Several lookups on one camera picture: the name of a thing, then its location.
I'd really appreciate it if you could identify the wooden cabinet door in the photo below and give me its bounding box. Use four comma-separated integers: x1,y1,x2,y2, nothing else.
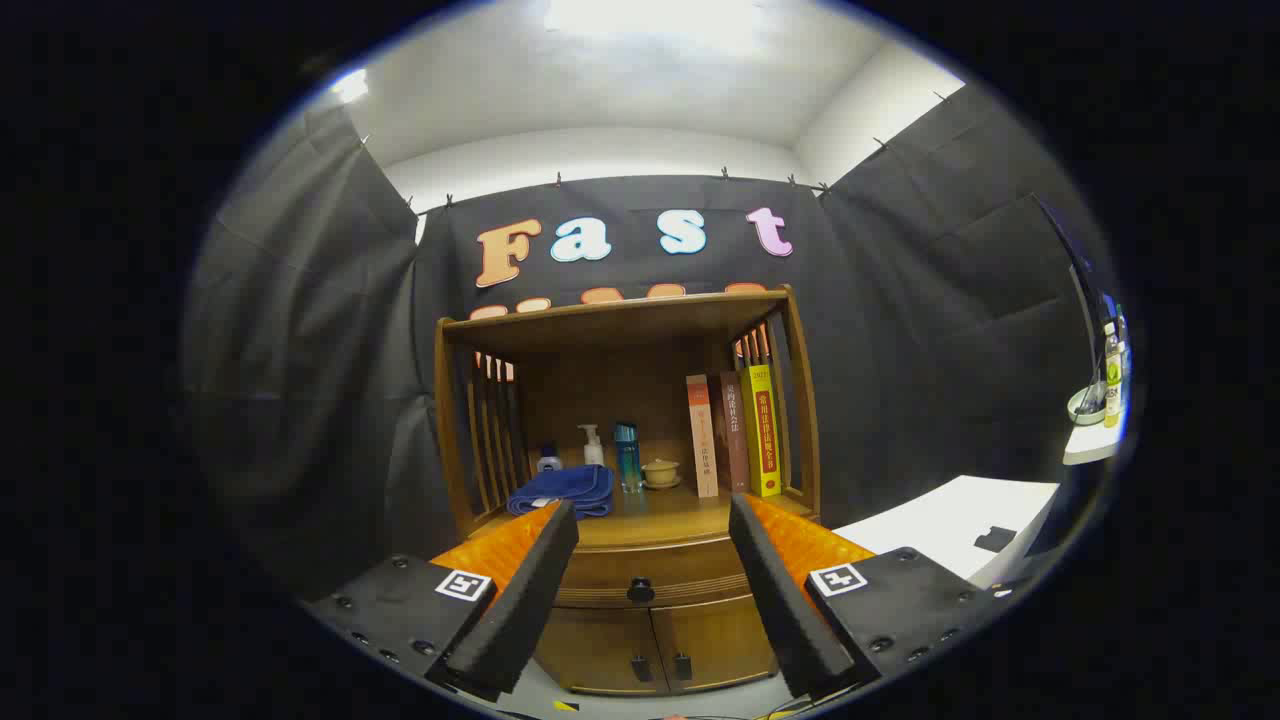
535,608,661,696
650,598,779,691

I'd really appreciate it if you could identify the green drink bottle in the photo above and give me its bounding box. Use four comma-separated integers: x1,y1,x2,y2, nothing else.
1103,322,1124,429

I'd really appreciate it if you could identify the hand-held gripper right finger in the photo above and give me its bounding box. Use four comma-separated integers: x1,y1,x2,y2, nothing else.
728,492,1011,701

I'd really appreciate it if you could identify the blue glass bottle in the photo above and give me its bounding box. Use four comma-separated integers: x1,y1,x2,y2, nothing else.
614,422,643,494

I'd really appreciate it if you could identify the folded blue towel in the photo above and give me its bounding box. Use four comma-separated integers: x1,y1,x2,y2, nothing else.
506,464,615,520

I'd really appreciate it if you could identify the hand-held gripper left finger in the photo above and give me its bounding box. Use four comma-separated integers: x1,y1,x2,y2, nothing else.
305,500,581,703

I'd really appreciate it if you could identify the white shelf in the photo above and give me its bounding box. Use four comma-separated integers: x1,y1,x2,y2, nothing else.
1062,420,1126,466

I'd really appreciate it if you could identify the wooden countertop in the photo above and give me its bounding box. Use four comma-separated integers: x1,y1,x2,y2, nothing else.
470,485,816,549

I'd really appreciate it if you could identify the white table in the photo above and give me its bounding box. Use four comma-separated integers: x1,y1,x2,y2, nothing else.
832,475,1061,591

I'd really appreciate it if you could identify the wooden drawer with black knob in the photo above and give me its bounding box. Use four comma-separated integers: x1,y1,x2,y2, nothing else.
555,535,756,609

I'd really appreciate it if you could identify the yellow book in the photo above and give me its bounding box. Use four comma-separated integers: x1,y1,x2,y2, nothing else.
741,364,783,498

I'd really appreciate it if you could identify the beige book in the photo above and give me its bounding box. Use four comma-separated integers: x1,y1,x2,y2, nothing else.
686,374,720,499

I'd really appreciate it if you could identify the brown book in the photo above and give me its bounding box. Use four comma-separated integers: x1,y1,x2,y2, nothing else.
708,371,751,493

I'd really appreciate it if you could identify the wooden cabinet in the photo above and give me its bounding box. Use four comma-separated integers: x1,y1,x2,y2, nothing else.
433,285,823,698

